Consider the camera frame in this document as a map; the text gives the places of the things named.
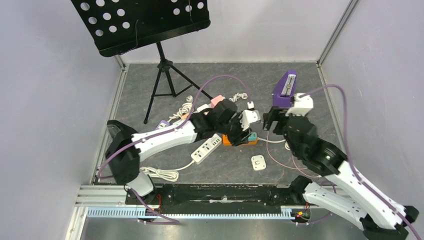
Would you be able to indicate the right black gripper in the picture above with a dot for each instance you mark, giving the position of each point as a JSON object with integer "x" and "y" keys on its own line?
{"x": 272, "y": 120}

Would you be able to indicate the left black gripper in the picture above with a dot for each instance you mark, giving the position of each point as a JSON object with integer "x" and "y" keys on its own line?
{"x": 236, "y": 139}

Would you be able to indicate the orange power strip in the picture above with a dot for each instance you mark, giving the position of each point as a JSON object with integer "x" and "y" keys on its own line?
{"x": 226, "y": 142}

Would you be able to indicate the teal charger cube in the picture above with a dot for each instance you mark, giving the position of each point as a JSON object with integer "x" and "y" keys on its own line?
{"x": 253, "y": 137}

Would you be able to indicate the white power strip with USB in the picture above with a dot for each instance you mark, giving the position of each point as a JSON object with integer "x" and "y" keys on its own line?
{"x": 203, "y": 151}

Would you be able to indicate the white plug adapter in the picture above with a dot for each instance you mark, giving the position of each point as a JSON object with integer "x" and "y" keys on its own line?
{"x": 258, "y": 162}

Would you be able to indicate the white cube socket adapter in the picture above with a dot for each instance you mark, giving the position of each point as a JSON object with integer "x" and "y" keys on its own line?
{"x": 203, "y": 108}

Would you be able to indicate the purple power strip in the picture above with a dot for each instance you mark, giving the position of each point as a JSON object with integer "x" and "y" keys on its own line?
{"x": 162, "y": 124}

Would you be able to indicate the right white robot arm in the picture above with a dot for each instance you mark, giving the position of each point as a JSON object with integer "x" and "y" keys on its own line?
{"x": 371, "y": 211}

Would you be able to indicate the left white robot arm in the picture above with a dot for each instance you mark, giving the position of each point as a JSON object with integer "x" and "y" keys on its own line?
{"x": 129, "y": 148}

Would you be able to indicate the purple metronome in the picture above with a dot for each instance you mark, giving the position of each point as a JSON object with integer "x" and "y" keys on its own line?
{"x": 284, "y": 90}

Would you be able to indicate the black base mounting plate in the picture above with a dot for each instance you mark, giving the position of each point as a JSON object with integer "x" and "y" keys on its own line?
{"x": 196, "y": 198}

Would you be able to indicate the clear plastic tray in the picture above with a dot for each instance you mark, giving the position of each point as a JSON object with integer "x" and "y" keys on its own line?
{"x": 113, "y": 128}

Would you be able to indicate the black perforated music stand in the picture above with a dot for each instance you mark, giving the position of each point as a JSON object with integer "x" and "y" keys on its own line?
{"x": 120, "y": 26}

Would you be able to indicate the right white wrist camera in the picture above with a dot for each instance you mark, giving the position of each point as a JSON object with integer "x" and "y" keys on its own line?
{"x": 300, "y": 106}

